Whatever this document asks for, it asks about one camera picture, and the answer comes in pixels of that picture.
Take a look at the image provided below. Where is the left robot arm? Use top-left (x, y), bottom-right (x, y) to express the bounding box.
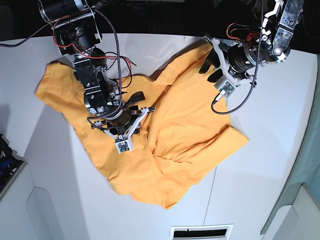
top-left (199, 0), bottom-right (304, 87)

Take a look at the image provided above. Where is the braided camera cable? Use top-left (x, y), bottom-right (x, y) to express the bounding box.
top-left (211, 0), bottom-right (266, 116)
top-left (93, 8), bottom-right (126, 111)

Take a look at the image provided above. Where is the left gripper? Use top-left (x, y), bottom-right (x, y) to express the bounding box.
top-left (198, 35), bottom-right (258, 87)

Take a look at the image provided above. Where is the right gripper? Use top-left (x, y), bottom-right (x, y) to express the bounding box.
top-left (87, 91), bottom-right (156, 142)

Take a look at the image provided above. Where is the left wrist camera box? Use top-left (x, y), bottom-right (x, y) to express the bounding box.
top-left (214, 75), bottom-right (236, 99)

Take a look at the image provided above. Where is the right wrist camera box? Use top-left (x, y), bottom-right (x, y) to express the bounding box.
top-left (115, 139), bottom-right (133, 154)

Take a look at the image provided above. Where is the yellow t-shirt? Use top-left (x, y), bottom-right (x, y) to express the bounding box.
top-left (35, 43), bottom-right (248, 209)

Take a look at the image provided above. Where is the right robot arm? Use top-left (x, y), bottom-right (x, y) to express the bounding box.
top-left (37, 0), bottom-right (155, 141)

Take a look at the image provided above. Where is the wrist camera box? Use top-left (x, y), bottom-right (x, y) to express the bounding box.
top-left (115, 139), bottom-right (133, 154)
top-left (214, 75), bottom-right (236, 99)

